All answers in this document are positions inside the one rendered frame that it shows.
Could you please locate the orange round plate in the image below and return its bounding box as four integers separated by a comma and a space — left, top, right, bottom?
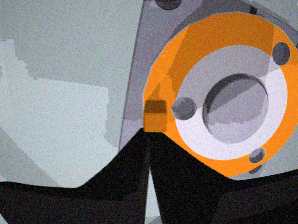
142, 11, 298, 177

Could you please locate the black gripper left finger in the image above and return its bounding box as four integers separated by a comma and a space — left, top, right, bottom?
0, 128, 150, 224

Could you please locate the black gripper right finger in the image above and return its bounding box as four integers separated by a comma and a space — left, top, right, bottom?
150, 133, 298, 224

